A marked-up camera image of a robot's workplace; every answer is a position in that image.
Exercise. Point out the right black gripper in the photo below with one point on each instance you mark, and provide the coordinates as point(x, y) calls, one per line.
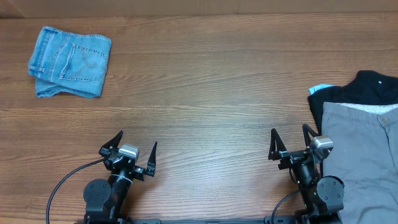
point(291, 157)

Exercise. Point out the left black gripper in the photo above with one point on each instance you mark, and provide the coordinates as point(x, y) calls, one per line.
point(139, 173)

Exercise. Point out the grey cotton shorts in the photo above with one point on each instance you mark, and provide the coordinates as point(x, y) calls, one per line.
point(364, 157)

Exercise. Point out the light blue cloth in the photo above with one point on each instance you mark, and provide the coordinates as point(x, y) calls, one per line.
point(321, 86)

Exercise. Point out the folded blue denim jeans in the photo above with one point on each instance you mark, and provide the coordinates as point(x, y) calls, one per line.
point(71, 63)

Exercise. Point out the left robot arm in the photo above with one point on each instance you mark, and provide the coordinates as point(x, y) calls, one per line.
point(105, 198)

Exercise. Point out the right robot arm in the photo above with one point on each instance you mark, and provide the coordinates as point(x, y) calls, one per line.
point(322, 195)

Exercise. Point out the black garment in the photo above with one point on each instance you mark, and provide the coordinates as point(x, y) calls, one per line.
point(367, 88)

